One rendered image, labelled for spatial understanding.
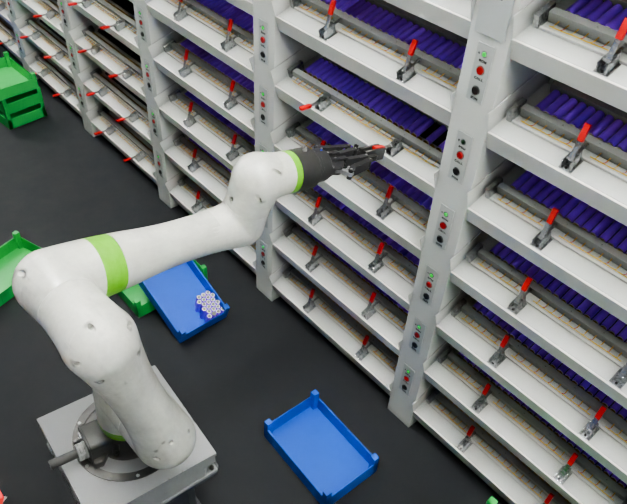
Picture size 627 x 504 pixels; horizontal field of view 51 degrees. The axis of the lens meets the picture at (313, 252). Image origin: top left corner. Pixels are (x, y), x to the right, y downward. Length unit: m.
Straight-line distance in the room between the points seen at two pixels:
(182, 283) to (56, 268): 1.32
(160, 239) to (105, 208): 1.69
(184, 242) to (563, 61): 0.77
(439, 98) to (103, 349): 0.88
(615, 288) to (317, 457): 1.06
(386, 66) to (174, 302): 1.23
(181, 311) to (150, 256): 1.16
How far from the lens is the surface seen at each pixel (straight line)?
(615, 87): 1.25
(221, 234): 1.36
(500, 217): 1.52
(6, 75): 3.74
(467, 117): 1.44
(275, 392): 2.22
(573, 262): 1.46
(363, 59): 1.63
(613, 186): 1.35
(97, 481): 1.66
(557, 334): 1.59
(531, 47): 1.32
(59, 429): 1.75
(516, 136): 1.42
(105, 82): 3.18
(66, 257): 1.20
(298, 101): 1.86
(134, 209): 2.93
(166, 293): 2.44
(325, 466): 2.07
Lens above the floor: 1.80
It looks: 42 degrees down
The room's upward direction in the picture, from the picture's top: 4 degrees clockwise
